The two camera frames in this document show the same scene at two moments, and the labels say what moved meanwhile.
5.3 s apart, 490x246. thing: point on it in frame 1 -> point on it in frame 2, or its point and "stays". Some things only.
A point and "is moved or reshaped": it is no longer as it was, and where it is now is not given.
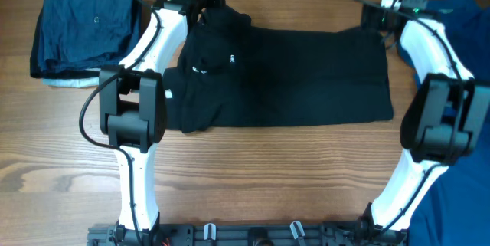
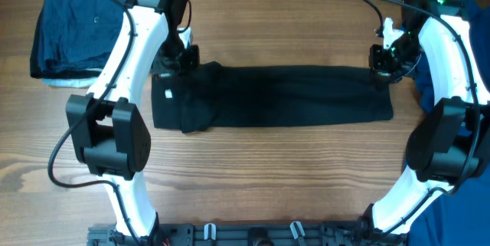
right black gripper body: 377,17 -> 397,60
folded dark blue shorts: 88,24 stays
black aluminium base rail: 248,234 stays
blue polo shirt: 458,213 stays
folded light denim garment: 78,82 stays
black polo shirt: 231,73 is moved or reshaped
